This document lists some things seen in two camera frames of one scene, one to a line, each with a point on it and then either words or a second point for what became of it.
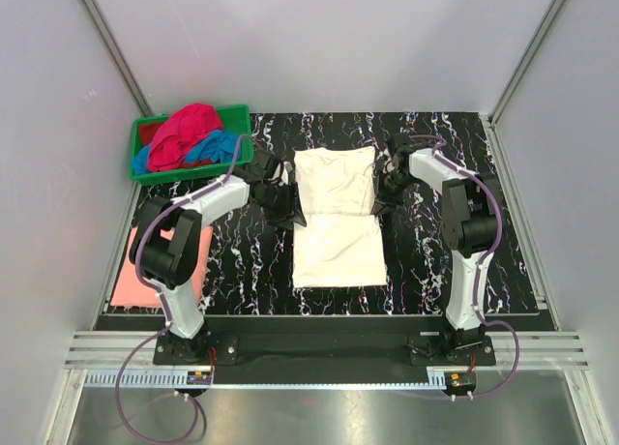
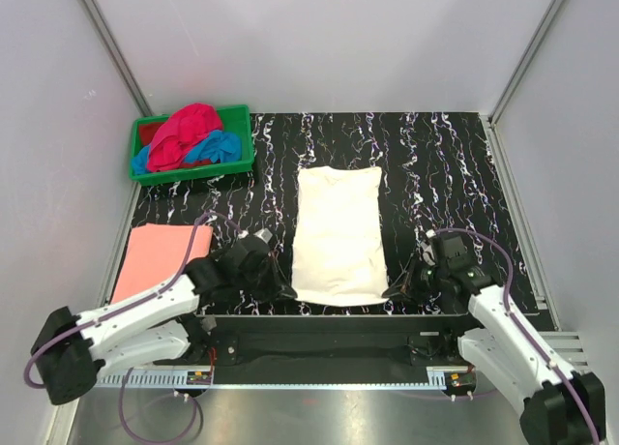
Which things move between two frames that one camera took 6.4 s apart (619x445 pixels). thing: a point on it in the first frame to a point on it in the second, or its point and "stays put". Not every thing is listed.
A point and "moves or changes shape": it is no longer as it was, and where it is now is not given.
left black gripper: (290, 209) to (279, 287)
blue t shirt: (219, 146) stays put
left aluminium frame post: (125, 72) stays put
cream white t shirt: (340, 244) moves or changes shape
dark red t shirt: (146, 133) stays put
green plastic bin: (234, 118) stays put
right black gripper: (384, 203) to (406, 287)
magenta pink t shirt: (184, 130) stays put
